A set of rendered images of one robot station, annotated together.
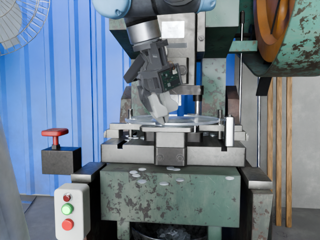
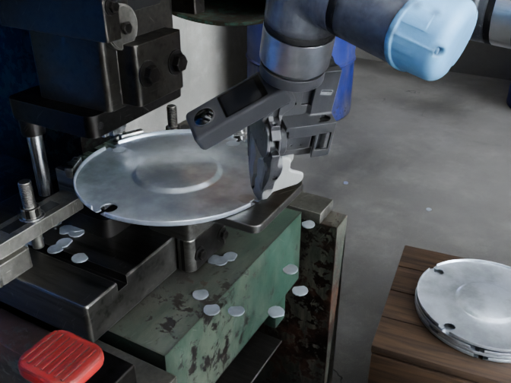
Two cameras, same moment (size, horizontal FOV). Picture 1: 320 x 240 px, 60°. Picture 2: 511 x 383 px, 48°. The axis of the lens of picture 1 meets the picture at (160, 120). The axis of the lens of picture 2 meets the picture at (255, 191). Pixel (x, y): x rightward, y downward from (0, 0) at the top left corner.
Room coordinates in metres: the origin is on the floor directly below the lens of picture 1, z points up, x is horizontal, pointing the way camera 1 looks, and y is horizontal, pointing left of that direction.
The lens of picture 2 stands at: (0.47, 0.60, 1.16)
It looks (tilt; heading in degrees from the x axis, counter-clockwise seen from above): 29 degrees down; 292
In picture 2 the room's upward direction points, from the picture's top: straight up
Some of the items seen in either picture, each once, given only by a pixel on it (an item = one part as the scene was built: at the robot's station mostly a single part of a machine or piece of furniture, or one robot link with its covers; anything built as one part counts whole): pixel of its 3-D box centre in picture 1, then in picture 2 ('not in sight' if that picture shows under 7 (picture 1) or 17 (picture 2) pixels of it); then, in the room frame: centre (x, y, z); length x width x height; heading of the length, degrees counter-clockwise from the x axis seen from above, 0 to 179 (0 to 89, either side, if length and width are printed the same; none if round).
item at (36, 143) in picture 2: not in sight; (37, 151); (1.06, 0.02, 0.81); 0.02 x 0.02 x 0.14
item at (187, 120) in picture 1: (172, 119); (177, 170); (0.86, -0.04, 0.78); 0.29 x 0.29 x 0.01
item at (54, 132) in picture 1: (55, 142); (66, 382); (0.80, 0.30, 0.72); 0.07 x 0.06 x 0.08; 173
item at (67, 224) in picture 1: (67, 224); not in sight; (0.66, 0.23, 0.54); 0.03 x 0.01 x 0.03; 83
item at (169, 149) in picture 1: (170, 143); (206, 218); (0.81, -0.03, 0.72); 0.25 x 0.14 x 0.14; 173
